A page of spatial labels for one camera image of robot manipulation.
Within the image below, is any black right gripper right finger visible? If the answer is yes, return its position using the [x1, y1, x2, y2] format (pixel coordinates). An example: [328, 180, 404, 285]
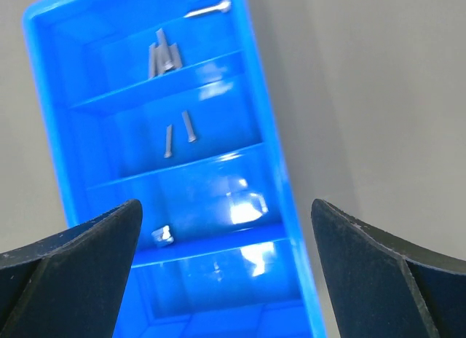
[311, 199, 465, 337]

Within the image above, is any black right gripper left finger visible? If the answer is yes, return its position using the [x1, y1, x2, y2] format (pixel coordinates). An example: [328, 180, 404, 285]
[1, 200, 142, 337]

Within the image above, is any silver T-slot nut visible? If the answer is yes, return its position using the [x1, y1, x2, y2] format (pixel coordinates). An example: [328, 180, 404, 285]
[151, 225, 174, 248]

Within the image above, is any thin silver screw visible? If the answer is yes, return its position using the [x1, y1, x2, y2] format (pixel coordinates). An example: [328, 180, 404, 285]
[164, 125, 173, 159]

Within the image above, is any small lone screw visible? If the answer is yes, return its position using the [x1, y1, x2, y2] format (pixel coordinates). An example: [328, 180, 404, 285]
[182, 111, 197, 143]

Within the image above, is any silver cap screw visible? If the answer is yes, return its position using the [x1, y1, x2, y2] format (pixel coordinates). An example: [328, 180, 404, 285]
[156, 28, 173, 75]
[170, 43, 183, 69]

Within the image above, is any blue compartment tray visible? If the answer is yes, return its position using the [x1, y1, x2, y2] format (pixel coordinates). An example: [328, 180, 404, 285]
[23, 0, 326, 337]

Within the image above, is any large silver screw in tray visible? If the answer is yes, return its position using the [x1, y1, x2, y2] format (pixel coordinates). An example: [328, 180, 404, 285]
[184, 0, 232, 18]

